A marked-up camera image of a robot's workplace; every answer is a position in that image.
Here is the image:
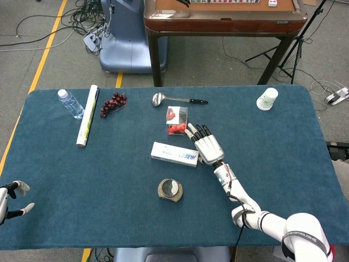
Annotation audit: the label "black tripod stand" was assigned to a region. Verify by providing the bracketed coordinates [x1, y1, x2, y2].
[245, 0, 328, 85]

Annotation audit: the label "steel ladle with black handle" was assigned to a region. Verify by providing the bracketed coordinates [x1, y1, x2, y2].
[151, 92, 209, 108]

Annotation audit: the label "dark red grape bunch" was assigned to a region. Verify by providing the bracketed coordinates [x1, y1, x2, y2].
[99, 92, 128, 119]

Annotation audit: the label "white power strip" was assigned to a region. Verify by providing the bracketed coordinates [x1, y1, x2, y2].
[83, 26, 107, 51]

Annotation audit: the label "white toothpaste box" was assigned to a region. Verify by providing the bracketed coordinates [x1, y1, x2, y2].
[150, 141, 200, 168]

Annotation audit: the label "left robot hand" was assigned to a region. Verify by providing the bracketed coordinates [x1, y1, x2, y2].
[0, 180, 35, 226]

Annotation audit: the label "brown mahjong table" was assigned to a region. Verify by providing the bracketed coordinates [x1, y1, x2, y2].
[143, 0, 308, 87]

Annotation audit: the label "round stone ashtray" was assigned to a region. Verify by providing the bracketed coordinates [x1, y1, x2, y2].
[157, 178, 184, 203]

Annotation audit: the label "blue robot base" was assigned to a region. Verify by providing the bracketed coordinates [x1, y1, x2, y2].
[99, 0, 169, 74]

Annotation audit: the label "white paper cup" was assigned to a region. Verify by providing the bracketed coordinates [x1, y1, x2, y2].
[256, 87, 279, 111]

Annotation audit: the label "white rolled wrap tube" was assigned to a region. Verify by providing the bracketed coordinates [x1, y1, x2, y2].
[76, 84, 100, 148]

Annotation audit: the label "clear plastic water bottle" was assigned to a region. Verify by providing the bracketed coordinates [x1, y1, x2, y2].
[57, 89, 86, 120]

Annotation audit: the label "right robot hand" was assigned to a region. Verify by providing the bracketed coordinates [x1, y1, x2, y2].
[184, 122, 225, 166]

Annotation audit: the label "blue grey robot torso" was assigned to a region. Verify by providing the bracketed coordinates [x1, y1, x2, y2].
[112, 246, 232, 262]

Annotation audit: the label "blue table cloth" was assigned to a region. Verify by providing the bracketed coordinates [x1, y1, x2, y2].
[0, 84, 349, 251]

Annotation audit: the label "clear box with red contents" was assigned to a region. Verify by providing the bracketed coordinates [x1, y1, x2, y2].
[165, 105, 189, 136]

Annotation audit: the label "tangled black floor cables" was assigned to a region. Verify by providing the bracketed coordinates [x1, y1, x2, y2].
[0, 0, 112, 57]

